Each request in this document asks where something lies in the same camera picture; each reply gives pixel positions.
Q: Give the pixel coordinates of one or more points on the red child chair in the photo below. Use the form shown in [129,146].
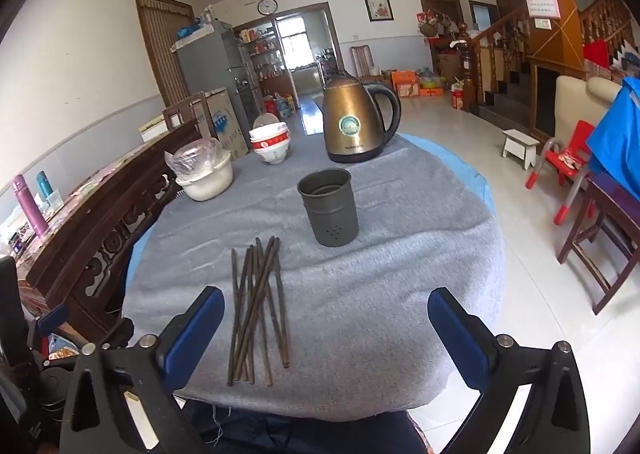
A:
[575,143]

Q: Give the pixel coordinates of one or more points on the shelf with bottles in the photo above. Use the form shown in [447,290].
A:
[262,53]

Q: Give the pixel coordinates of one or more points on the white chest freezer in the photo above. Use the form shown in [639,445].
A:
[154,129]

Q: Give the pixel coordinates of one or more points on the framed wall picture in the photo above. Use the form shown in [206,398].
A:
[376,8]

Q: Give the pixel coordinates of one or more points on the bundle of dark chopsticks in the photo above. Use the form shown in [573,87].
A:
[255,309]

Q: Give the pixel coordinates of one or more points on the plastic bagged metal lid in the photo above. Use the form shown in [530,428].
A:
[195,156]

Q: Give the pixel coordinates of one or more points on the brown wooden dining chair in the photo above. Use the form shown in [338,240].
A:
[361,61]

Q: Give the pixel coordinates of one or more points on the grey tablecloth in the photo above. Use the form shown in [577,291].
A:
[375,309]

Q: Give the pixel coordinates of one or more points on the cream armchair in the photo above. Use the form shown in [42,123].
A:
[575,98]

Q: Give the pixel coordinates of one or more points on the small white stool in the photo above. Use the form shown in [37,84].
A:
[517,141]

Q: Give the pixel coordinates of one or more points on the red gift box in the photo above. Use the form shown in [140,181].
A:
[458,97]

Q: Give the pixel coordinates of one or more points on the teal thermos bottle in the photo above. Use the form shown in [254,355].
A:
[44,184]

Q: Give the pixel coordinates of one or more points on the clear plastic box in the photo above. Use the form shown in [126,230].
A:
[54,203]

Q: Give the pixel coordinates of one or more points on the orange cardboard box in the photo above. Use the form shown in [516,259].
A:
[405,83]

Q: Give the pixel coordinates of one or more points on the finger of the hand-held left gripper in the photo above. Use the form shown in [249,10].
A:
[120,331]
[52,321]

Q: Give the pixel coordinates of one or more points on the wooden staircase railing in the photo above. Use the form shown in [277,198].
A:
[495,48]

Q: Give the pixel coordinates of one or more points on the purple thermos bottle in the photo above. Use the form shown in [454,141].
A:
[30,209]

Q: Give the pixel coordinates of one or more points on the stack of white red bowls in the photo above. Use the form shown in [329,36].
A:
[270,146]

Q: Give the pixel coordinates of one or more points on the dark wooden purple-seat chair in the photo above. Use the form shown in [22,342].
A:
[615,199]

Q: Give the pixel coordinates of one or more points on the patterned sideboard cloth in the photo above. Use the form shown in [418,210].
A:
[100,173]

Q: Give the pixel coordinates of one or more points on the blue water jug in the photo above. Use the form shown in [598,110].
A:
[284,107]

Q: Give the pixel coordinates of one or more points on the round wall clock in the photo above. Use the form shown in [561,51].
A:
[267,6]

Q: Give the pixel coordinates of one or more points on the hanging baskets and hats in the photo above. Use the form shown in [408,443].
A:
[435,23]

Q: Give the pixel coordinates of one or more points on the carved dark wooden sideboard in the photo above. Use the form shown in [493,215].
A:
[100,234]

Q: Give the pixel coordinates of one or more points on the grey metal utensil holder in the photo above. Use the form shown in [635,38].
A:
[327,214]

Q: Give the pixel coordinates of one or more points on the blue cloth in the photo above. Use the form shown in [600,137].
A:
[617,133]

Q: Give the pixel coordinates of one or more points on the printed cardboard appliance box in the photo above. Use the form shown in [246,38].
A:
[225,123]

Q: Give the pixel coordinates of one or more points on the person's dark trousers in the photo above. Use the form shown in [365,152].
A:
[300,434]

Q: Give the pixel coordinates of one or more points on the blue table cover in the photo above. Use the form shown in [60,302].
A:
[475,184]

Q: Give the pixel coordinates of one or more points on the brown door curtain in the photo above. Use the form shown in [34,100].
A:
[165,48]

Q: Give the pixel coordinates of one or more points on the dark wooden chair back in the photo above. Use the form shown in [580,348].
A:
[197,106]

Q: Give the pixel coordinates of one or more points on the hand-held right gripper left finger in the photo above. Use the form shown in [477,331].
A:
[195,329]

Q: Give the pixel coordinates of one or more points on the white electric fan heater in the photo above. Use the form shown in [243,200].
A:
[265,119]

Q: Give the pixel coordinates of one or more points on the grey refrigerator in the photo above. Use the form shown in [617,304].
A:
[210,58]

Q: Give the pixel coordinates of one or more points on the bronze electric kettle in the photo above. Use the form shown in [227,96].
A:
[350,118]

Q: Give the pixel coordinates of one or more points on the white cooker pot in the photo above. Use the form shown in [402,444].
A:
[205,186]

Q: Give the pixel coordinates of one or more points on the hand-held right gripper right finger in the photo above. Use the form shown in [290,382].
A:
[457,334]

